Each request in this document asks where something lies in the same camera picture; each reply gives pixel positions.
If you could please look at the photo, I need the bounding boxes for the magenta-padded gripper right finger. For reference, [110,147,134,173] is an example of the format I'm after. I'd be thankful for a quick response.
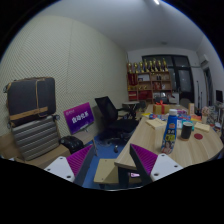
[129,143,184,186]

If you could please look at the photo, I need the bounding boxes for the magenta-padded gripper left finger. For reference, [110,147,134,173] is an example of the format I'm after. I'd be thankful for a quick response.
[44,144,98,187]

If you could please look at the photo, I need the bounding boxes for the blue white-capped drink bottle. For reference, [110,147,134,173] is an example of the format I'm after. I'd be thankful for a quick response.
[160,108,179,155]

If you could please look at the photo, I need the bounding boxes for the black bag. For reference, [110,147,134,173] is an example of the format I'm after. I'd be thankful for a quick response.
[59,135,85,154]

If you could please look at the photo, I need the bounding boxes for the black mug with white inside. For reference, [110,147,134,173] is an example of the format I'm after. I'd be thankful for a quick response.
[180,120,194,141]

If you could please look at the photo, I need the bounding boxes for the small tan envelope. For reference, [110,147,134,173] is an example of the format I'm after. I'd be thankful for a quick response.
[145,118,168,130]

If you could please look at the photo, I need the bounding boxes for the light wooden stool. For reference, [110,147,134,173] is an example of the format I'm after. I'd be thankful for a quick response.
[93,158,119,185]

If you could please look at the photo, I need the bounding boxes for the purple sign board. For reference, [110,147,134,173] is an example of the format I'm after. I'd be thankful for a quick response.
[63,102,95,135]

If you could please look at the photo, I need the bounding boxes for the large tan envelope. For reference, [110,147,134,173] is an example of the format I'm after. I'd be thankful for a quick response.
[194,121,211,133]

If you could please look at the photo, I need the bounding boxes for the orange book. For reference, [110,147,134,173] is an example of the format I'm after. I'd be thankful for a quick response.
[190,114,203,123]

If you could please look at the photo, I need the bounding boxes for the yellow gift box, red ribbon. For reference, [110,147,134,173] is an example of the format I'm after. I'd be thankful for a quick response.
[152,100,171,115]

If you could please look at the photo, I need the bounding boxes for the pink flowers in white pot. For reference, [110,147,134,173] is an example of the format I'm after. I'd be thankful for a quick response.
[200,105,212,125]

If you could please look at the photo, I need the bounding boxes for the black office chair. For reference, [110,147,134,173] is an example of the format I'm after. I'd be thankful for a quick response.
[94,96,139,148]

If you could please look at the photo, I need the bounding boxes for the small round table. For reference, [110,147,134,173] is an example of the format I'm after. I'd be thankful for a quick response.
[121,100,140,118]

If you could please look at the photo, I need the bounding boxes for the dark tan-trimmed luggage bag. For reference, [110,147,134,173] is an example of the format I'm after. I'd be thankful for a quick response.
[3,76,57,128]

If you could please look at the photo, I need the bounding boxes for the wooden shelf unit with trophies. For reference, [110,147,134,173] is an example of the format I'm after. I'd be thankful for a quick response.
[125,58,174,103]

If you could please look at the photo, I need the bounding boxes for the black-framed glass door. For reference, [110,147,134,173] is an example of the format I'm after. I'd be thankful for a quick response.
[142,54,194,104]

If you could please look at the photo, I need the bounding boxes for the computer monitor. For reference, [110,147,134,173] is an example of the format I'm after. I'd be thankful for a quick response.
[215,89,224,104]

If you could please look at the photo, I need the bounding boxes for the white wall air conditioner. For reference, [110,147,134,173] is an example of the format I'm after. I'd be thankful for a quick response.
[199,54,210,69]

